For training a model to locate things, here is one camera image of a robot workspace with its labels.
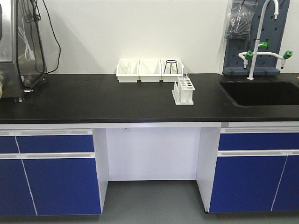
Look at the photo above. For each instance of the white storage bin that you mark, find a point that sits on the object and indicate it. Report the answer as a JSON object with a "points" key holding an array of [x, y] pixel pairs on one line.
{"points": [[127, 71], [150, 70], [172, 77]]}

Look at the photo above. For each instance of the blue drawer front left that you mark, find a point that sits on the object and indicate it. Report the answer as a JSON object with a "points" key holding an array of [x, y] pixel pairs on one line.
{"points": [[55, 143]]}

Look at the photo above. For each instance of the right white storage bin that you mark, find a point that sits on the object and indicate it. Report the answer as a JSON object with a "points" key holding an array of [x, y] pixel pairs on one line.
{"points": [[172, 77]]}

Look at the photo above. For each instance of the left white storage bin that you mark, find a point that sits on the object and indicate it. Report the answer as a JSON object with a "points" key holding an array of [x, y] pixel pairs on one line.
{"points": [[127, 71]]}

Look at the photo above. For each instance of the blue cabinet door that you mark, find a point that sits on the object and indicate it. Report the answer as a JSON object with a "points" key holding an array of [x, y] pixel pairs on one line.
{"points": [[245, 184], [64, 186]]}

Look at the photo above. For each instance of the plastic bag of pegs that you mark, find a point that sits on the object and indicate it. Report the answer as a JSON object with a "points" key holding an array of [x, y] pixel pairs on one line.
{"points": [[240, 19]]}

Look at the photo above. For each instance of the blue cabinet door left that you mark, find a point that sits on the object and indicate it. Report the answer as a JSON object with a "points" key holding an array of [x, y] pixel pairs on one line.
{"points": [[64, 186]]}

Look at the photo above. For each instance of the stainless steel lab appliance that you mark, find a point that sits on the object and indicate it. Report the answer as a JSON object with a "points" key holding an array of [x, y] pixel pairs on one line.
{"points": [[18, 76]]}

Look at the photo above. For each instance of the middle white storage bin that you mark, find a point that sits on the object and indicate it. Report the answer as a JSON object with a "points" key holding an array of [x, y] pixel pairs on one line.
{"points": [[150, 70]]}

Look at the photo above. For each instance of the white gooseneck lab faucet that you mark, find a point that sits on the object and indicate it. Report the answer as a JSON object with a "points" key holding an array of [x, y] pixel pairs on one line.
{"points": [[245, 56]]}

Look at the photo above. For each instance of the white tubing on appliance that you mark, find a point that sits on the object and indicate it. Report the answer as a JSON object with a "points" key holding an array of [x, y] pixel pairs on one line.
{"points": [[28, 52]]}

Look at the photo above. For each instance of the blue cabinet door right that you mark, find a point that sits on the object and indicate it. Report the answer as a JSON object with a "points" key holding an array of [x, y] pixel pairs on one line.
{"points": [[245, 184]]}

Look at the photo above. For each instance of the white test tube rack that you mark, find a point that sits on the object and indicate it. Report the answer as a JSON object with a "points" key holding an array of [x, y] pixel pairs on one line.
{"points": [[183, 91]]}

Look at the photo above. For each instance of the blue drawer front right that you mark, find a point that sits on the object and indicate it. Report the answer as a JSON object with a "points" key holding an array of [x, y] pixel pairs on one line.
{"points": [[258, 141]]}

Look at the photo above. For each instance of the blue drawer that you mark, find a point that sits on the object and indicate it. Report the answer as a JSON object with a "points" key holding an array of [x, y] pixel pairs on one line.
{"points": [[258, 141], [55, 143]]}

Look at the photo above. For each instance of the black lab sink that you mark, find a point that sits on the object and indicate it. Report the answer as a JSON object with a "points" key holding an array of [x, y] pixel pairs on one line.
{"points": [[249, 94]]}

